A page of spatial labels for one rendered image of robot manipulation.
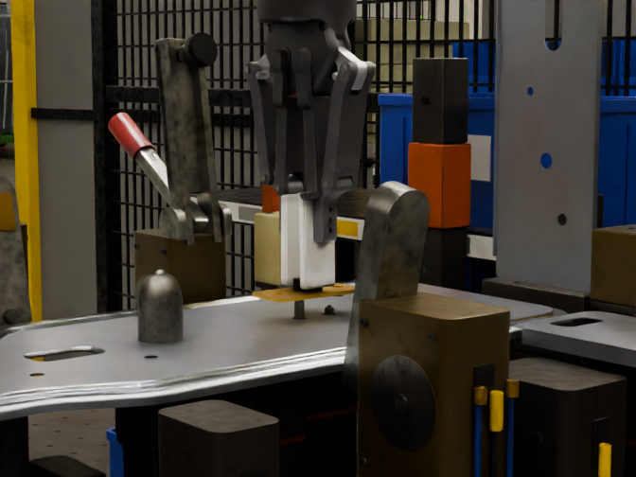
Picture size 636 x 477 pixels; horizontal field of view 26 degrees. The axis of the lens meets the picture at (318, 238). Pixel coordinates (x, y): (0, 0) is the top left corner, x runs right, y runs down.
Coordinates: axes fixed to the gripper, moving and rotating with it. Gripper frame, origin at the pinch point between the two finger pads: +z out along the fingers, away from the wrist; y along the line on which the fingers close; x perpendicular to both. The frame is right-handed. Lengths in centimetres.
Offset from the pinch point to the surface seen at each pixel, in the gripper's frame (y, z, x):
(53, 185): -272, 22, 125
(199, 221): -13.1, -0.3, -1.1
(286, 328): 2.7, 6.0, -4.3
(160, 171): -18.8, -4.2, -1.2
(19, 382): 6.0, 5.9, -27.6
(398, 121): -28.6, -7.1, 35.7
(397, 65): -176, -12, 170
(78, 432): -79, 36, 24
